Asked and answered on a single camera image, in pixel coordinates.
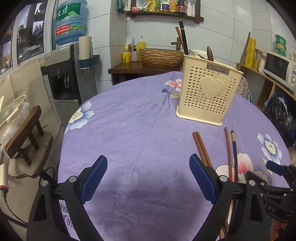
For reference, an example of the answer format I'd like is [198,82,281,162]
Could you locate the blue water bottle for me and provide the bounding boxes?
[54,0,88,46]

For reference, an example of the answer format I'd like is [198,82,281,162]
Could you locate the water dispenser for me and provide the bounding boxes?
[44,42,97,128]

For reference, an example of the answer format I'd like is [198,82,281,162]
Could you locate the black plastic bag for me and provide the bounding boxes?
[263,89,295,148]

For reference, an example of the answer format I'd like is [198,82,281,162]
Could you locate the wooden shelf unit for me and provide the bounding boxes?
[240,64,295,112]

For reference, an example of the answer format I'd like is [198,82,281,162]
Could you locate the floral cloth covered chair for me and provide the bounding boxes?
[236,76,249,99]

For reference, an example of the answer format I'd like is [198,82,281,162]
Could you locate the yellow mug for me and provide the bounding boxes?
[121,52,132,63]

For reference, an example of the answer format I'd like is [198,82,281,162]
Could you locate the beige plastic utensil holder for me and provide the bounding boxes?
[176,55,243,126]

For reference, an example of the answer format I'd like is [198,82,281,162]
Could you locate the wall shelf with bottles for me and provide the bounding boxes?
[116,1,204,24]

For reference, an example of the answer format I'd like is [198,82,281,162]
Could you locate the brown white rice cooker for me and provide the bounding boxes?
[189,49,207,59]

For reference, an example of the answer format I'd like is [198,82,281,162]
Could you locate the bronze faucet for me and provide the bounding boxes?
[171,37,181,51]

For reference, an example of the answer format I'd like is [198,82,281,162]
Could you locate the small wooden stool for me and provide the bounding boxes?
[4,105,44,166]

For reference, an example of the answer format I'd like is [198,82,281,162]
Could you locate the yellow soap bottle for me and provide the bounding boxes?
[136,36,146,55]

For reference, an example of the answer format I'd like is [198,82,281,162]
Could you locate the green stacked bowls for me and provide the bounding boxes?
[274,34,287,57]

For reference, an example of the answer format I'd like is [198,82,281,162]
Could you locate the paper cup stack holder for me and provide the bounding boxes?
[78,36,100,70]

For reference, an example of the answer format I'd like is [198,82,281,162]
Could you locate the dark wooden spoon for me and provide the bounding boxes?
[207,46,214,61]

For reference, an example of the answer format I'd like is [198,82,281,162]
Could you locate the woven basin sink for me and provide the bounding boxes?
[139,48,184,68]

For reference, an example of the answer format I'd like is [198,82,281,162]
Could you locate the purple floral tablecloth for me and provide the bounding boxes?
[58,72,290,240]

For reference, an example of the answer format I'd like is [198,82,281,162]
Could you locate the dark wooden sink table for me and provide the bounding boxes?
[108,62,183,85]

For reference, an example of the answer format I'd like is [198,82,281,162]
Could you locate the yellow tall box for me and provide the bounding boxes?
[244,37,256,68]

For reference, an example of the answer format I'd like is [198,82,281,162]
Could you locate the black chopstick gold band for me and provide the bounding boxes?
[223,131,239,232]

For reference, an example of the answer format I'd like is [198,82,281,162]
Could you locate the white microwave oven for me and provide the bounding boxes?
[263,52,295,92]

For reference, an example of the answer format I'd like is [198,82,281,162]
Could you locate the black chopstick group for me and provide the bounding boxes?
[179,20,189,55]

